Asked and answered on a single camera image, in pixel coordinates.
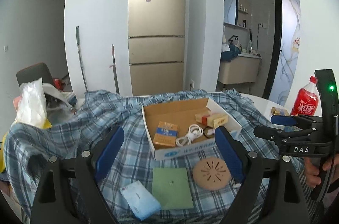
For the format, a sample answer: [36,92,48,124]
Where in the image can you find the round tan silicone coaster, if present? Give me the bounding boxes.
[192,157,231,191]

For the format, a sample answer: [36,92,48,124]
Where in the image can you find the white plush bunny pink bow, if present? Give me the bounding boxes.
[203,127,215,138]

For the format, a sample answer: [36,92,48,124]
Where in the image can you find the gold red cigarette box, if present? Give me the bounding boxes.
[195,112,228,128]

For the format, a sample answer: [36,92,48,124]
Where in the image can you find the white charging cable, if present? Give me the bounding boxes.
[175,124,204,147]

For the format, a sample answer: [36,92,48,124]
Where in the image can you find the orange blue cigarette box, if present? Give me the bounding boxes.
[153,121,179,149]

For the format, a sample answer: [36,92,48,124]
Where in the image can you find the blue tissue pack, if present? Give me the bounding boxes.
[119,181,161,221]

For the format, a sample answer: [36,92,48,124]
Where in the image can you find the green leather pouch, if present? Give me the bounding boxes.
[152,168,194,210]

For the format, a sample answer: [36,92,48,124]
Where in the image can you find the person's right hand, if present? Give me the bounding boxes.
[304,154,339,188]

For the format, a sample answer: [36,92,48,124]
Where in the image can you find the gold blue box on table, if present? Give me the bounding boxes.
[271,107,290,116]

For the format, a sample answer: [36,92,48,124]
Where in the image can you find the red ice tea bottle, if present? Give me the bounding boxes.
[291,76,319,116]

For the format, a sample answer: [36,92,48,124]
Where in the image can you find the shallow cardboard box tray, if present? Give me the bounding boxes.
[142,98,242,161]

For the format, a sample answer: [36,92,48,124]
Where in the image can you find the bathroom vanity cabinet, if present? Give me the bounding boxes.
[218,53,261,85]

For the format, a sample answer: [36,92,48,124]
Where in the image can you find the teal clothes on vanity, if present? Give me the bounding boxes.
[221,44,241,62]

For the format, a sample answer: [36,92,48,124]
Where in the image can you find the blue plaid shirt cloth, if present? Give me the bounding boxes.
[3,88,318,224]

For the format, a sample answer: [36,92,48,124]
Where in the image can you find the white plastic bag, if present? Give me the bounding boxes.
[15,78,47,128]

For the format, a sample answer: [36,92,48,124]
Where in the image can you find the grey chair back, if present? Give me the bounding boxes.
[16,62,55,86]

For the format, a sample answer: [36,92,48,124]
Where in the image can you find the bathroom mirror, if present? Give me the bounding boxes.
[224,0,238,25]

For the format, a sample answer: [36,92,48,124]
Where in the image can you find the beige three-door refrigerator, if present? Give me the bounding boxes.
[128,0,186,95]

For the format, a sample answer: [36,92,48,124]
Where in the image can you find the red dark broom handle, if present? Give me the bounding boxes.
[110,44,120,94]

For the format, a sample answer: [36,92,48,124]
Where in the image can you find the grey mop handle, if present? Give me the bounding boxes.
[75,26,88,92]

